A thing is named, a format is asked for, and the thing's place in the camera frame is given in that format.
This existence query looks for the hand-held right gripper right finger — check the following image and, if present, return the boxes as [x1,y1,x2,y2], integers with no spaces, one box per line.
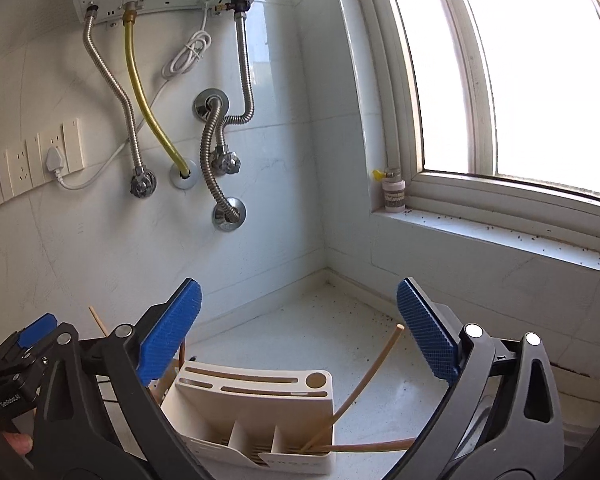
[380,277,566,480]

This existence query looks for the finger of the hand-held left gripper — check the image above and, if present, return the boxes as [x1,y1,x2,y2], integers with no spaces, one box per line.
[0,312,59,386]

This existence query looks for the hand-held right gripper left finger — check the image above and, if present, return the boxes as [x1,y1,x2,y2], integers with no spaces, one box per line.
[30,278,206,480]

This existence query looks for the light wooden chopstick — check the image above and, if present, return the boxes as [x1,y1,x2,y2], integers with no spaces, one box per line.
[325,437,418,453]
[302,322,406,453]

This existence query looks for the cream plastic utensil holder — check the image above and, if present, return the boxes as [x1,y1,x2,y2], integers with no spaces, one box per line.
[157,355,336,476]

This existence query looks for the person's left hand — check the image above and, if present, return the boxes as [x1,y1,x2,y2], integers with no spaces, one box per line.
[4,431,35,457]

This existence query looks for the small plastic bottle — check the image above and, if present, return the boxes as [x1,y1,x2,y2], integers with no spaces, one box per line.
[382,177,406,212]

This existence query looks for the chrome angle valve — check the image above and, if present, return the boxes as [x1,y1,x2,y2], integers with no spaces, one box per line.
[211,145,242,176]
[130,170,159,200]

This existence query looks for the chrome wall flange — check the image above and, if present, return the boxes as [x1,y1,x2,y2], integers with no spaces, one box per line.
[194,89,229,122]
[212,197,247,232]

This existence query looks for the white wall flange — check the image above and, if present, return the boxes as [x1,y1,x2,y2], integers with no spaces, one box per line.
[169,160,199,190]

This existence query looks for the corrugated steel hose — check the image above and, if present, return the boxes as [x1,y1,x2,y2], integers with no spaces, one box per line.
[201,157,238,221]
[201,102,231,161]
[215,5,257,128]
[82,5,153,183]

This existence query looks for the flexible metal and yellow hoses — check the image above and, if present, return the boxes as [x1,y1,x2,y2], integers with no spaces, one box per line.
[42,0,216,191]

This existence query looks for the yellow gas hose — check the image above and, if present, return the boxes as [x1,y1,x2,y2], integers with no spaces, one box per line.
[122,7,193,178]

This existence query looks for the white window frame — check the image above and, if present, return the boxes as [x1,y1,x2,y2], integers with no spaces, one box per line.
[330,0,600,281]

